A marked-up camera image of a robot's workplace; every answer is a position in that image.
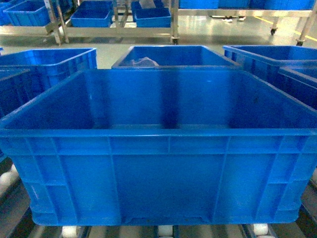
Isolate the large blue plastic crate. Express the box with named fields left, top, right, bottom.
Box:
left=0, top=68, right=317, bottom=226

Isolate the blue crate behind centre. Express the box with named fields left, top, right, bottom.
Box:
left=111, top=45, right=241, bottom=69

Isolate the blue bin far centre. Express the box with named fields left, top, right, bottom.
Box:
left=131, top=0, right=171, bottom=28

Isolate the metal cart with casters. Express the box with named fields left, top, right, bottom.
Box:
left=171, top=0, right=317, bottom=46

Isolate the blue bin on far rack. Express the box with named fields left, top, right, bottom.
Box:
left=71, top=0, right=114, bottom=28

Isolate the blue crate left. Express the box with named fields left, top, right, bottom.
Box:
left=0, top=47, right=98, bottom=119

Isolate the blue crate right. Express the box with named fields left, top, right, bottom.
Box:
left=223, top=45, right=317, bottom=109

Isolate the blue bin far left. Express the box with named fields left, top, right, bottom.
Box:
left=0, top=0, right=50, bottom=26

